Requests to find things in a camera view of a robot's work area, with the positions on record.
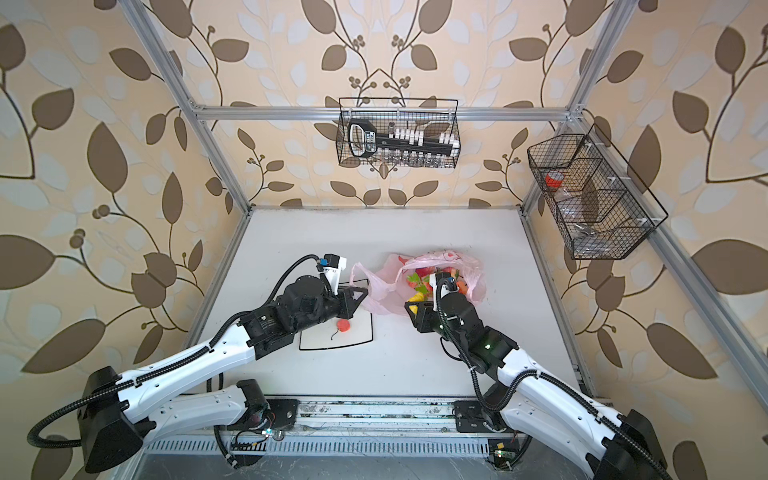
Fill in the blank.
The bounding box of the back black wire basket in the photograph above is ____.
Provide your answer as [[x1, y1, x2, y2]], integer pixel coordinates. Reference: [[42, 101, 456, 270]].
[[335, 96, 462, 169]]

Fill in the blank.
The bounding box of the black wire basket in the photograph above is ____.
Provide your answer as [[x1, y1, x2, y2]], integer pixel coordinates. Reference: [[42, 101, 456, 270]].
[[335, 96, 462, 169], [527, 125, 668, 260]]

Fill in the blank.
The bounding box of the black test tube rack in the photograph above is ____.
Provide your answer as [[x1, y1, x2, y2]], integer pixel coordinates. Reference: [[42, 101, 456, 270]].
[[346, 119, 461, 163]]

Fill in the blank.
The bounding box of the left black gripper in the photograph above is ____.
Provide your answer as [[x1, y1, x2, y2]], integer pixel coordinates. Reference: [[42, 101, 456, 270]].
[[291, 283, 371, 336]]

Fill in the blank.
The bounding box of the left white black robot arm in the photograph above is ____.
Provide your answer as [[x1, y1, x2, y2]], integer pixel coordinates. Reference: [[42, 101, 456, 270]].
[[27, 254, 368, 473]]

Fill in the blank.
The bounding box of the clear bottle red cap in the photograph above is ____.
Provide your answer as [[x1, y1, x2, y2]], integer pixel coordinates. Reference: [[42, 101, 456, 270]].
[[545, 171, 599, 235]]

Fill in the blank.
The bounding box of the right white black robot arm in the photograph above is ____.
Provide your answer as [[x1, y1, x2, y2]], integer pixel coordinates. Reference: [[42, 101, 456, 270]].
[[405, 273, 670, 479]]

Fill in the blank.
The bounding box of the white square plate black rim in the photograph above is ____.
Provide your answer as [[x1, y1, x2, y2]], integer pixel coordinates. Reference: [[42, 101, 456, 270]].
[[299, 310, 374, 351]]

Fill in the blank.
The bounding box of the pink plastic bag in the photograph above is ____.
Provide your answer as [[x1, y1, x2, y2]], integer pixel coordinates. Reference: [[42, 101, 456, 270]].
[[350, 250, 487, 317]]

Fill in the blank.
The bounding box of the right black wire basket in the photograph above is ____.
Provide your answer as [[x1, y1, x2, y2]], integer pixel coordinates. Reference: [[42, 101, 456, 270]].
[[527, 125, 668, 260]]

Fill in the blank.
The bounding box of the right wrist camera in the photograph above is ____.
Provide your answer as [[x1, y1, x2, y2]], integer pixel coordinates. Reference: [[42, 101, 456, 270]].
[[429, 271, 459, 298]]

